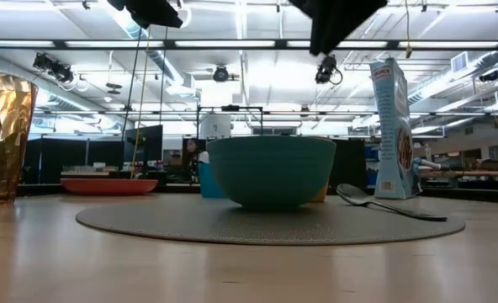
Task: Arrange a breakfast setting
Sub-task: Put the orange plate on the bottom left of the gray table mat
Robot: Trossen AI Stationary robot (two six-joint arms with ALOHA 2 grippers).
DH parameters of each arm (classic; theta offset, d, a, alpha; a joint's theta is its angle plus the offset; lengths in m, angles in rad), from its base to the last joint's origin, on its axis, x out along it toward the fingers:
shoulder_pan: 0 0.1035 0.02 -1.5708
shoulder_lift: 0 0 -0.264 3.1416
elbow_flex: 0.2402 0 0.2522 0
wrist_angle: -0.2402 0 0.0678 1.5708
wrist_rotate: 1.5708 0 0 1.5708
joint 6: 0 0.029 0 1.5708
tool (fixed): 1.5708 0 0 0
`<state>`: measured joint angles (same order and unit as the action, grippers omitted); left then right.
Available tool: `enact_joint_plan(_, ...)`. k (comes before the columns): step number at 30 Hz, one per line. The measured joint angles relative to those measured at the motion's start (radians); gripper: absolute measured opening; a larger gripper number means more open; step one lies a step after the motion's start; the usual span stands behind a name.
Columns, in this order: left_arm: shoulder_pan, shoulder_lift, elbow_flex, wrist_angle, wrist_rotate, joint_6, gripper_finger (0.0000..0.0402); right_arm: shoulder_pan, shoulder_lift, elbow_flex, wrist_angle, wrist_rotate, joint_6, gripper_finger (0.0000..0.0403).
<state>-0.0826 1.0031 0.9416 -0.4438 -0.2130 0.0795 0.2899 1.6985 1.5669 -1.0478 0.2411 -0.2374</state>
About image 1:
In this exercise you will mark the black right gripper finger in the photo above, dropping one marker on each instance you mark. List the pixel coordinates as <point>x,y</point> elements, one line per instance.
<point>337,21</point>

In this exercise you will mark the light blue cereal box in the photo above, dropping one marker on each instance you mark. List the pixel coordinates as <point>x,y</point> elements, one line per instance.
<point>390,139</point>

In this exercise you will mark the teal bowl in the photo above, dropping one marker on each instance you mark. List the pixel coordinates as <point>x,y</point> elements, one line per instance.
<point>270,172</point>

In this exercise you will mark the orange plate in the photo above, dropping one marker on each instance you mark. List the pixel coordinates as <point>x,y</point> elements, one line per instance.
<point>108,186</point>

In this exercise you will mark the black overhead rig beam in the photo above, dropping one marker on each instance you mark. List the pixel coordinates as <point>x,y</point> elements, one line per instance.
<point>169,43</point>

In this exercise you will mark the black ceiling spotlights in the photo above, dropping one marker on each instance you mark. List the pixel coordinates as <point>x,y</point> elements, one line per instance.
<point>55,69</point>

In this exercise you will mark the black monitor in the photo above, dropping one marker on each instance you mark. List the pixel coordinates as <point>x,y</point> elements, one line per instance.
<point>146,143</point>

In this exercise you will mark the person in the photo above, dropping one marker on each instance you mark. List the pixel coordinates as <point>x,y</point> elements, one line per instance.
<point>192,147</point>

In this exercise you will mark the blue tray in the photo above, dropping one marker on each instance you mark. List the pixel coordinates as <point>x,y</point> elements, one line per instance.
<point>209,181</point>

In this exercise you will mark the amber glass tumbler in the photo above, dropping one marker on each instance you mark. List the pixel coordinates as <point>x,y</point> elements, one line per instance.
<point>1,134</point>

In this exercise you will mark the grey round placemat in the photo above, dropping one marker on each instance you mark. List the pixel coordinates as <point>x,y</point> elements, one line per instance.
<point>190,225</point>

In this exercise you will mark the black overhead camera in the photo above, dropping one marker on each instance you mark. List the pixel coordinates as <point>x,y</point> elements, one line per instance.
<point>325,69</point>

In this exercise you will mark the black ceiling camera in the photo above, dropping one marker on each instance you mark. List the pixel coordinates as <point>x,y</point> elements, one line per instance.
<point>220,73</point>

